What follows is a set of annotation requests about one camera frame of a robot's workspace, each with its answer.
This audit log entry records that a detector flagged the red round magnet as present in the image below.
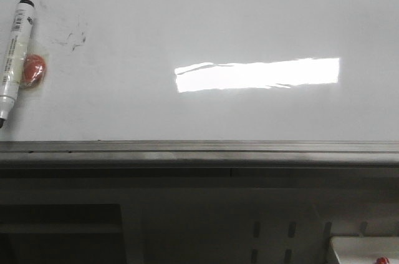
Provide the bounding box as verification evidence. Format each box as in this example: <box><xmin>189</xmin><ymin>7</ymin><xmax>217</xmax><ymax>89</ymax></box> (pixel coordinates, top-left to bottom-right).
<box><xmin>19</xmin><ymin>39</ymin><xmax>49</xmax><ymax>90</ymax></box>

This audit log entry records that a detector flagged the white whiteboard marker pen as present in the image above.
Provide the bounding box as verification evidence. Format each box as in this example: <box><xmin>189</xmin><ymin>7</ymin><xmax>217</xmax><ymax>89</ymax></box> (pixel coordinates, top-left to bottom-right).
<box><xmin>1</xmin><ymin>0</ymin><xmax>35</xmax><ymax>125</ymax></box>

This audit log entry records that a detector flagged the white bin with red item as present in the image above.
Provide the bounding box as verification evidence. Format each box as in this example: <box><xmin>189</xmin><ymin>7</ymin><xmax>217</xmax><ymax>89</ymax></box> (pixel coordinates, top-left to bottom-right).
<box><xmin>326</xmin><ymin>236</ymin><xmax>398</xmax><ymax>263</ymax></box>

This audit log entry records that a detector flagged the grey metal whiteboard frame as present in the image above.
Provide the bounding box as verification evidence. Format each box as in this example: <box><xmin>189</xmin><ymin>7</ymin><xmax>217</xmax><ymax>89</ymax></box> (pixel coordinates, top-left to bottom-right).
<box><xmin>1</xmin><ymin>140</ymin><xmax>398</xmax><ymax>171</ymax></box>

